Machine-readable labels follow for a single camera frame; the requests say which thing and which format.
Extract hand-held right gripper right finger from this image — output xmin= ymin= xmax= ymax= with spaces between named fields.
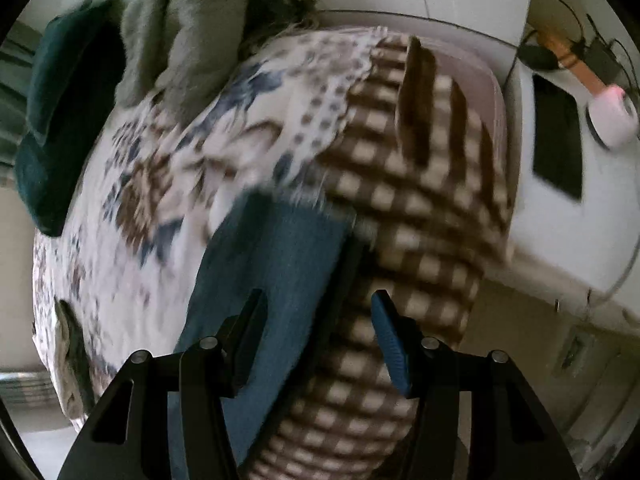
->
xmin=371 ymin=290 xmax=583 ymax=480

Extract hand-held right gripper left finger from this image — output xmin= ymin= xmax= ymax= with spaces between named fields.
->
xmin=56 ymin=287 xmax=268 ymax=480

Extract blue jeans pants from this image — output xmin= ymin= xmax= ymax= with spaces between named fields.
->
xmin=167 ymin=192 xmax=358 ymax=466

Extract white nightstand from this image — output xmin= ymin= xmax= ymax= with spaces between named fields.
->
xmin=505 ymin=45 xmax=640 ymax=311

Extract floral bedspread with checked border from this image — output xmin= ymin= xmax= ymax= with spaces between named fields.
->
xmin=32 ymin=25 xmax=516 ymax=480

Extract grey striped curtain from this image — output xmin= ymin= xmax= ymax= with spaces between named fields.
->
xmin=0 ymin=367 xmax=58 ymax=403
xmin=0 ymin=25 xmax=33 ymax=171

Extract dark green pillow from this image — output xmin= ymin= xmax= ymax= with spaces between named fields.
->
xmin=27 ymin=0 xmax=128 ymax=141
xmin=14 ymin=127 xmax=88 ymax=238

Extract brown checkered blanket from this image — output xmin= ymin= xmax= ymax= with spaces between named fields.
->
xmin=320 ymin=22 xmax=508 ymax=171

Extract grey crumpled garment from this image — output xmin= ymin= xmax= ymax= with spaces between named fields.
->
xmin=117 ymin=0 xmax=321 ymax=126

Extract black round object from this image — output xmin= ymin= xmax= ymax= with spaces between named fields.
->
xmin=516 ymin=40 xmax=558 ymax=72

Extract black power adapter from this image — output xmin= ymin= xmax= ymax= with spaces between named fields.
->
xmin=582 ymin=15 xmax=623 ymax=86

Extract black cable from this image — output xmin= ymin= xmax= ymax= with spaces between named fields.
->
xmin=520 ymin=0 xmax=640 ymax=91

